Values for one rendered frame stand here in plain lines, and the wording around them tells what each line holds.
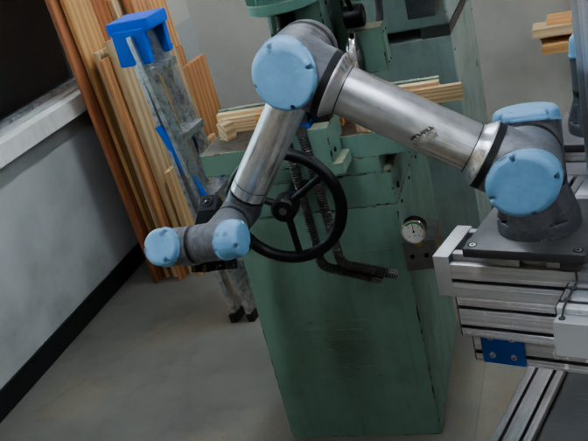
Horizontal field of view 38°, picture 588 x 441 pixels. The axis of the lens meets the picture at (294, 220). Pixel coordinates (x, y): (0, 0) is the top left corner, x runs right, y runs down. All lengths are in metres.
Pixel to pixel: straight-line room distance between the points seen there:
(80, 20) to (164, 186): 0.73
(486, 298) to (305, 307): 0.73
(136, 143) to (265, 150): 1.91
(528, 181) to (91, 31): 2.47
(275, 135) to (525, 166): 0.49
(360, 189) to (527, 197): 0.77
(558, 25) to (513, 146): 2.55
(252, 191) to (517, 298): 0.55
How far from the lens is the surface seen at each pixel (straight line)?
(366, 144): 2.04
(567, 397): 2.20
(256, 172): 1.65
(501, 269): 1.63
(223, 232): 1.60
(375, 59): 2.30
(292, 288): 2.26
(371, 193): 2.09
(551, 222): 1.58
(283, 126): 1.60
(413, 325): 2.26
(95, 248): 3.68
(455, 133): 1.39
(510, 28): 4.42
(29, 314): 3.31
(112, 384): 3.12
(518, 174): 1.37
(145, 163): 3.53
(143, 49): 2.93
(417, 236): 2.05
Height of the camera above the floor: 1.54
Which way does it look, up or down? 23 degrees down
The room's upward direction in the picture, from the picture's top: 14 degrees counter-clockwise
